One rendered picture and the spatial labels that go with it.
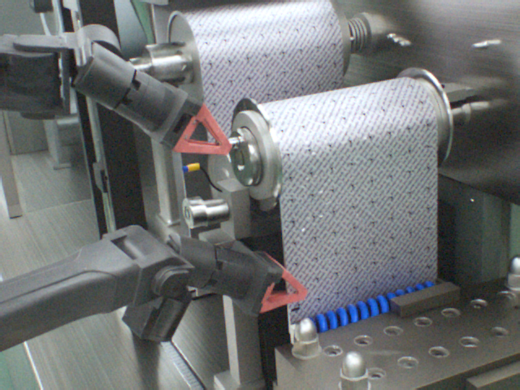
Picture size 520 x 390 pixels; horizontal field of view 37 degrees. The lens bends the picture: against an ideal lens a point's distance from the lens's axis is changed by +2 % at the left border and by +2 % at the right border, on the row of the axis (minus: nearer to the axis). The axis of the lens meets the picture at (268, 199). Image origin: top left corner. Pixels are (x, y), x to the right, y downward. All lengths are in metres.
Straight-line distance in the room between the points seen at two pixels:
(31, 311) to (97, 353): 0.53
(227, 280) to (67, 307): 0.22
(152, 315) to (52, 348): 0.44
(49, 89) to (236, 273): 0.30
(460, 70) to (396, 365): 0.44
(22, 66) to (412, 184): 0.51
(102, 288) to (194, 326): 0.53
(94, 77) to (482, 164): 0.56
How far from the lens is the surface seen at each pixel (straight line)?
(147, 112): 0.91
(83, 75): 0.89
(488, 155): 1.13
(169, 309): 0.93
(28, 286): 0.78
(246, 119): 0.98
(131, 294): 0.84
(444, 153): 1.08
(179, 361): 1.23
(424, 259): 1.11
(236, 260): 0.94
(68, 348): 1.33
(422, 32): 1.21
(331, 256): 1.02
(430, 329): 1.02
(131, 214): 1.25
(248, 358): 1.12
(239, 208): 1.02
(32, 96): 0.90
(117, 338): 1.32
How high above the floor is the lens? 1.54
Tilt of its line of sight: 20 degrees down
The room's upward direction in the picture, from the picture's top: 4 degrees counter-clockwise
